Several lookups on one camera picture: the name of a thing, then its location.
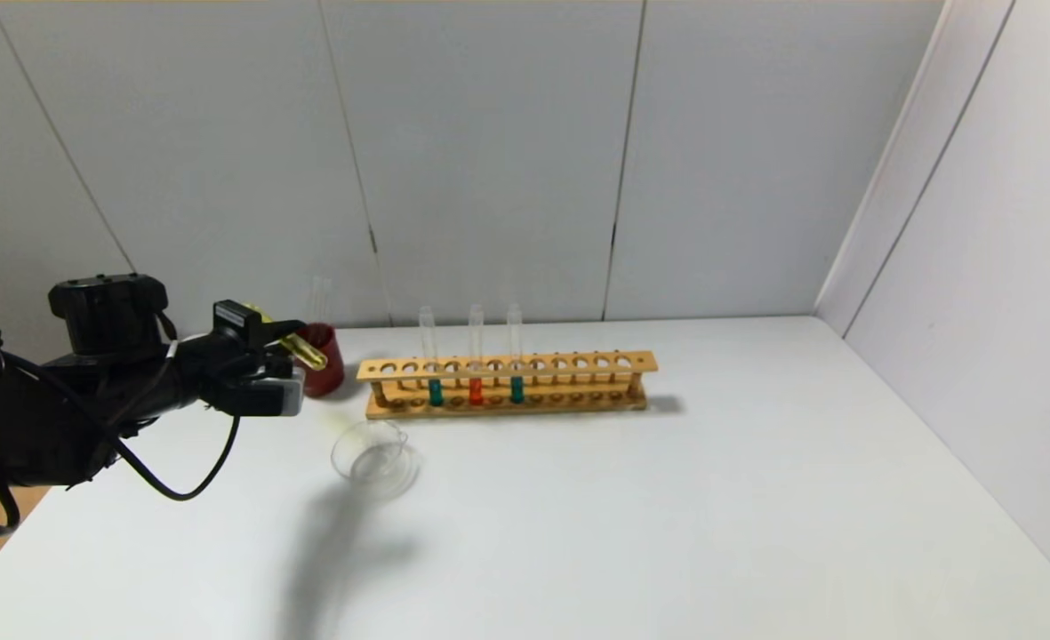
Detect clear glass beaker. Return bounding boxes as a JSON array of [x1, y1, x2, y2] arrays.
[[331, 420, 422, 503]]

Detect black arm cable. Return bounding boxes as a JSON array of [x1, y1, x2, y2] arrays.
[[0, 413, 243, 537]]

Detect test tube with green pigment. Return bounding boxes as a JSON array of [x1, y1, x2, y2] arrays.
[[419, 307, 445, 408]]

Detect test tube with red pigment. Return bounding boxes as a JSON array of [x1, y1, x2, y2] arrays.
[[468, 304, 485, 407]]

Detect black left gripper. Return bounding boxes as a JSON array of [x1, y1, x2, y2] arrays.
[[174, 299, 308, 397]]

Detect dark red cup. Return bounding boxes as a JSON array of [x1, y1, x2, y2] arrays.
[[298, 323, 347, 398]]

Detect test tube with yellow pigment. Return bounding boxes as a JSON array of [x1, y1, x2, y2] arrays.
[[253, 307, 329, 372]]

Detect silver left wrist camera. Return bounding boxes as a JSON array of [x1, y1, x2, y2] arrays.
[[253, 373, 306, 418]]

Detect wooden test tube rack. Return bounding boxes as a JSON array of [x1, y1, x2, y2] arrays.
[[357, 350, 659, 420]]

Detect test tube with blue pigment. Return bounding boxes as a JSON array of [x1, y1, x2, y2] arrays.
[[506, 304, 525, 405]]

